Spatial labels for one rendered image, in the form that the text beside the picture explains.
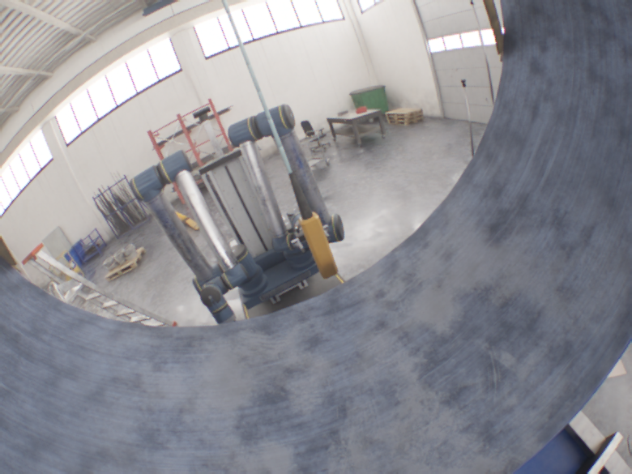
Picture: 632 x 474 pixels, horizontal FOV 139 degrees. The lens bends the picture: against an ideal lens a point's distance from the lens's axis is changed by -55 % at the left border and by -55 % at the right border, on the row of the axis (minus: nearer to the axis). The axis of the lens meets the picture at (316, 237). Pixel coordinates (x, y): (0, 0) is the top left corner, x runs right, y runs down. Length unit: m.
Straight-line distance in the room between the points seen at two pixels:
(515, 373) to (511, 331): 0.09
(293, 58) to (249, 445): 11.16
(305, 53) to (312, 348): 11.10
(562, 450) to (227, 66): 11.55
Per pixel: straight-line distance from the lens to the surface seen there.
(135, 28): 11.39
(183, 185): 1.50
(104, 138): 11.97
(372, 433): 0.56
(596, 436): 1.63
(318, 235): 1.08
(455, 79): 8.85
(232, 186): 2.04
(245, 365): 0.70
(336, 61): 11.73
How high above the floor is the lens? 1.96
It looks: 31 degrees down
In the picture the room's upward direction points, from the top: 21 degrees counter-clockwise
